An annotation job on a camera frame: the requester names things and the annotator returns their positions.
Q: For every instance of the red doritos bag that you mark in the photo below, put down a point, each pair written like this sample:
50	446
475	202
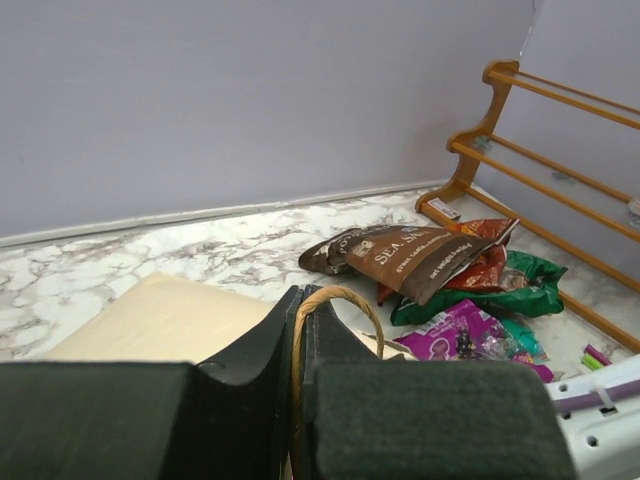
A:
483	272

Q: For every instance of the dark brown chocolate packet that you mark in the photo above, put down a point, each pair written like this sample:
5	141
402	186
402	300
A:
413	261

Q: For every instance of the small red card box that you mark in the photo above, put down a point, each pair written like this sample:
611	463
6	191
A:
444	209

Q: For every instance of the purple marker pen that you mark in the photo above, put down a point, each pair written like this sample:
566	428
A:
597	355

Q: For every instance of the clear plastic cup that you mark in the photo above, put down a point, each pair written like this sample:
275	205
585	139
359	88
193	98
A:
633	207

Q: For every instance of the green marker pen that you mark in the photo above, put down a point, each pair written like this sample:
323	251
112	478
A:
591	362

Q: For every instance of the green crisps bag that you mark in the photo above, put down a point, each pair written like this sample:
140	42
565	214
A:
529	287

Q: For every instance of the purple snack packet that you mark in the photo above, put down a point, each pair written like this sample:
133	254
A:
466	332

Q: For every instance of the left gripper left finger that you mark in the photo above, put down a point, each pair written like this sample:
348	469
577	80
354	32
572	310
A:
225	417

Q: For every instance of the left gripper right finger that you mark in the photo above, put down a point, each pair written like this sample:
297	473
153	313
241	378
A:
396	419

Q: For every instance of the teal snack packet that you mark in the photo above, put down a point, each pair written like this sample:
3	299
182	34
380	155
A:
526	338

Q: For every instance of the beige paper bag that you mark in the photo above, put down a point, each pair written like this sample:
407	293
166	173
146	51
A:
171	319

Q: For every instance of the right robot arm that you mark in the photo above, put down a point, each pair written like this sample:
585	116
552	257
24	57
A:
598	414

